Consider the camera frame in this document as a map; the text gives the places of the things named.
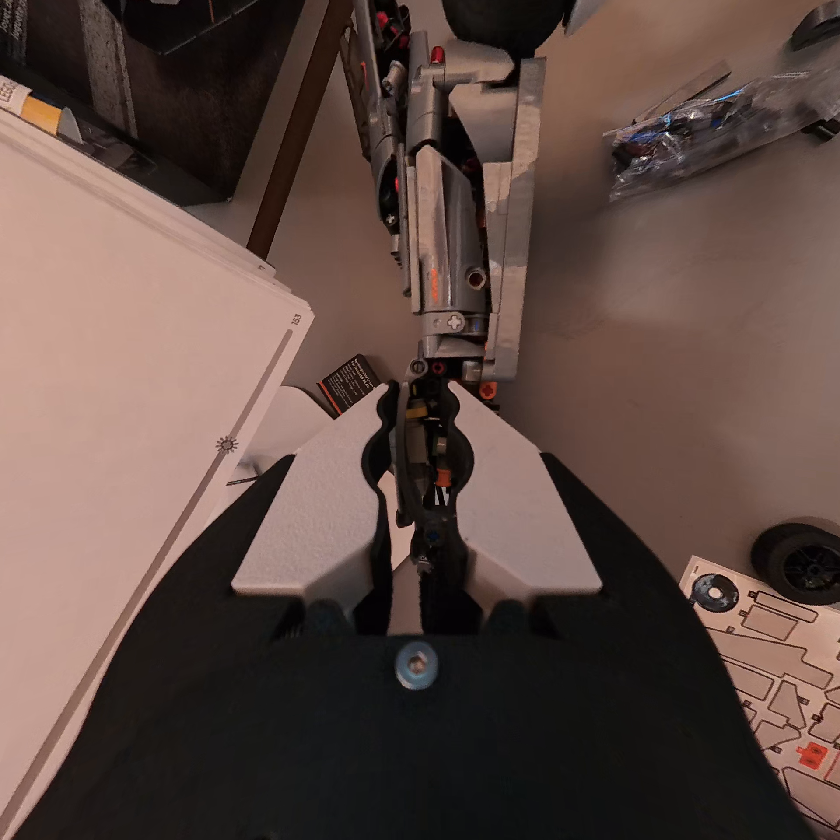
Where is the black battery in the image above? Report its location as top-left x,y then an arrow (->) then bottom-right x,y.
317,354 -> 379,418

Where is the white instruction booklet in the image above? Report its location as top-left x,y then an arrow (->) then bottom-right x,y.
0,108 -> 315,840

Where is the plastic bag of lego pieces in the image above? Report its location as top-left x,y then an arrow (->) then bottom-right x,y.
602,62 -> 840,202

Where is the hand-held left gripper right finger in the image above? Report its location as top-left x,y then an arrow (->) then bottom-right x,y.
446,379 -> 603,599

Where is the dark lego box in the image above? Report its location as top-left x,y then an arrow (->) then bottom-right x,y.
0,0 -> 309,206

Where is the grey lego car model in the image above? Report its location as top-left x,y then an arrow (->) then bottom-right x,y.
338,0 -> 578,578

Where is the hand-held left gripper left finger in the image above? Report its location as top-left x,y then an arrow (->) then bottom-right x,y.
231,379 -> 401,601

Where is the sticker sheet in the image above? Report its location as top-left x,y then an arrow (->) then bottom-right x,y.
679,556 -> 840,840

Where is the pile of grey lego pieces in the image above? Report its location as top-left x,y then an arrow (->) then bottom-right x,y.
789,8 -> 840,52

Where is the black lego wheel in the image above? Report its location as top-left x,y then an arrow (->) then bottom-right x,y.
750,518 -> 840,606

